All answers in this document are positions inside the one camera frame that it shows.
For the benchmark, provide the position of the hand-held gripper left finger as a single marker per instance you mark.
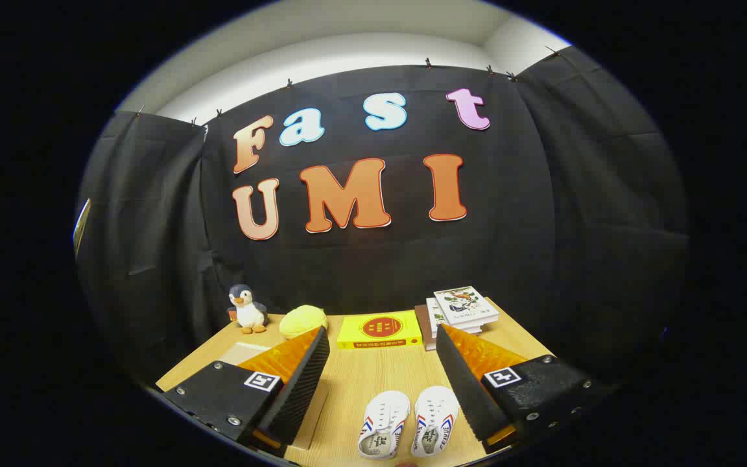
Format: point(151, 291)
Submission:
point(302, 383)

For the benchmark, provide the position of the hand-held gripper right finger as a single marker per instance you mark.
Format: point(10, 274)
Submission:
point(461, 383)

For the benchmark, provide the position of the white shoe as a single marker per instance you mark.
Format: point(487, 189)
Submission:
point(385, 421)
point(437, 418)

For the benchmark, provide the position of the beige fabric storage box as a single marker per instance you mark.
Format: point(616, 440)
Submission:
point(242, 354)

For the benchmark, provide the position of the yellow plush ball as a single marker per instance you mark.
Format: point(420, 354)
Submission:
point(302, 321)

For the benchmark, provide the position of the white floral cover book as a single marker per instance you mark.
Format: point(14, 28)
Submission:
point(465, 305)

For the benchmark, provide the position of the penguin plush toy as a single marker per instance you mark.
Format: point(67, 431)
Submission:
point(248, 311)

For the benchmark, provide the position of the yellow book with red circle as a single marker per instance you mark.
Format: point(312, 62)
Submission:
point(379, 329)

